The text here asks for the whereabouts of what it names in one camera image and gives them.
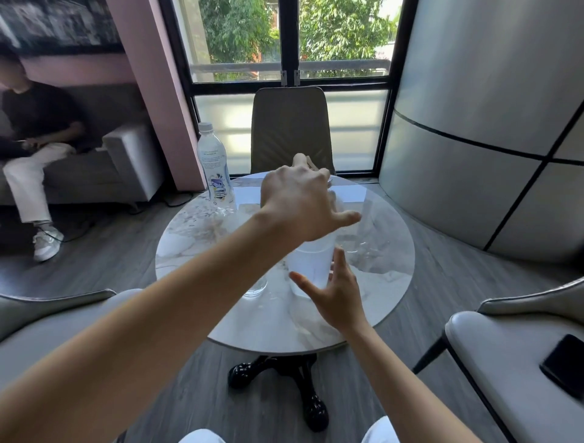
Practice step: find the person's right hand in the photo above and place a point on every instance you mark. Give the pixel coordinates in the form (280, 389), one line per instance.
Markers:
(337, 301)

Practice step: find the person's left hand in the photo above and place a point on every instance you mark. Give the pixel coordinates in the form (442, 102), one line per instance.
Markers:
(296, 201)

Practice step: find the person's left thumb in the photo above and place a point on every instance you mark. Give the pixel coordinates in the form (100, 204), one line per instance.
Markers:
(342, 221)

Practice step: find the person's right thumb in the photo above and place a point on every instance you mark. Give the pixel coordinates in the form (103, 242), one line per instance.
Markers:
(303, 285)

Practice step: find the clear plastic cup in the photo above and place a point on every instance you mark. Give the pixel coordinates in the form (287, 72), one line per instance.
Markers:
(347, 201)

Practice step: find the person's left forearm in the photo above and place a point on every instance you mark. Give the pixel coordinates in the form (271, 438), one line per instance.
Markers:
(159, 328)

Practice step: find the person's right forearm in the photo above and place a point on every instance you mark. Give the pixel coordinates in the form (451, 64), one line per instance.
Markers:
(401, 388)

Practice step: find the frosted plastic cup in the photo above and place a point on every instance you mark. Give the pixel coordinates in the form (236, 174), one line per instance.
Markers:
(310, 267)

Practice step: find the small clear glass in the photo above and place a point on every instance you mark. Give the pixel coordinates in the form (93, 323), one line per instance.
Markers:
(255, 287)

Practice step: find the black table base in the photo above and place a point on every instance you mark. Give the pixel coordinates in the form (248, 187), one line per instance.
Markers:
(292, 369)

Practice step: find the beige upholstered chair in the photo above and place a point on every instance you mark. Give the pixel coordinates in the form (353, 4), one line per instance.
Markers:
(289, 132)

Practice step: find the clear plastic water bottle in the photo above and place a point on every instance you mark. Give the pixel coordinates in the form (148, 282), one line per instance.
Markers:
(214, 169)

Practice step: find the white balcony railing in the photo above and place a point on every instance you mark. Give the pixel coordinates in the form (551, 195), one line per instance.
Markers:
(337, 65)

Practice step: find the person's right leg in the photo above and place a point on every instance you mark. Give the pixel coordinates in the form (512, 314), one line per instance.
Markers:
(381, 431)

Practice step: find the person's leg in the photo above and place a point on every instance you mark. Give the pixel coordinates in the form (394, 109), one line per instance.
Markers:
(200, 437)
(381, 431)

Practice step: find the person's left leg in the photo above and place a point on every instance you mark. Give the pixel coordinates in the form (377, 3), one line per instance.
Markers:
(200, 437)

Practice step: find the green trees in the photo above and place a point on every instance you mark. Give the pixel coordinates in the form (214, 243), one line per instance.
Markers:
(337, 27)

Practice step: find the grey armchair with black phone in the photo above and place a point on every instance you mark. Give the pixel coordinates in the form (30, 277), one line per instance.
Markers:
(497, 347)

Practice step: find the grey sofa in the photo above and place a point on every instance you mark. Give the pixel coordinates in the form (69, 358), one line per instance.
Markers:
(123, 159)

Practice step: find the black smartphone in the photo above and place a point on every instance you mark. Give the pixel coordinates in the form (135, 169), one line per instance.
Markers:
(563, 365)

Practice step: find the black window frame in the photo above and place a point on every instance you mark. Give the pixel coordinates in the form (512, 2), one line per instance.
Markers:
(290, 45)

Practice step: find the dark framed wall picture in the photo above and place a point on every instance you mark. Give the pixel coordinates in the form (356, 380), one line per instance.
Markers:
(54, 23)

